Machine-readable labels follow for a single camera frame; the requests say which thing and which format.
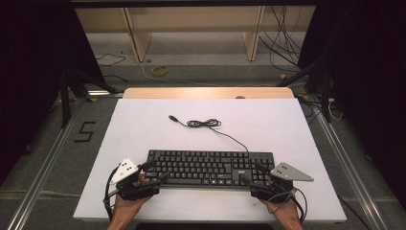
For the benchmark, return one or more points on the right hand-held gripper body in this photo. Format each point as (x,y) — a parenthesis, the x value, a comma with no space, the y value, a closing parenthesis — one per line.
(287,173)

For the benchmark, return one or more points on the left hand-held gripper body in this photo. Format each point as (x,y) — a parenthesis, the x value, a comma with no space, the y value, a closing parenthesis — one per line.
(126,171)

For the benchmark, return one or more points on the black keyboard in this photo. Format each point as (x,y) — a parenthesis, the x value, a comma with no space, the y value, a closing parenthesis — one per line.
(204,166)

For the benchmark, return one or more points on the person's left hand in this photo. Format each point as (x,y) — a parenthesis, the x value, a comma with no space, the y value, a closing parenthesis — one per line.
(126,209)

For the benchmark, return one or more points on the person's right hand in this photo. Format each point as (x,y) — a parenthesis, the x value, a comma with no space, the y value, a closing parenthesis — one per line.
(284,211)

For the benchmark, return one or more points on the white board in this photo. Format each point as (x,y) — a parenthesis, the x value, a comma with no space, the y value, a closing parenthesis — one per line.
(271,127)

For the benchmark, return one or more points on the black metal stand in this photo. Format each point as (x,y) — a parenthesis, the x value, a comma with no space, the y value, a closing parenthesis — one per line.
(65,102)
(325,96)

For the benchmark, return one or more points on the yellow tape roll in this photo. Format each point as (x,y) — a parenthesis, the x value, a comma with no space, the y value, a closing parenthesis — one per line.
(155,72)

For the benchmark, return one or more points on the black curtain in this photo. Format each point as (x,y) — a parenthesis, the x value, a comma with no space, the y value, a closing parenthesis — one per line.
(370,80)
(28,80)

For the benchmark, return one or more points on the aluminium floor rail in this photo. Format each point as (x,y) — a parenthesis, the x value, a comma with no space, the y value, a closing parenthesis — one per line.
(41,179)
(351,172)

